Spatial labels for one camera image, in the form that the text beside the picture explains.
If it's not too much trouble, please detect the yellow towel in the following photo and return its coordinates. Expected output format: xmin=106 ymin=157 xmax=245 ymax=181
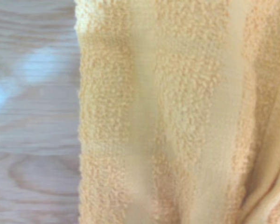
xmin=73 ymin=0 xmax=280 ymax=224

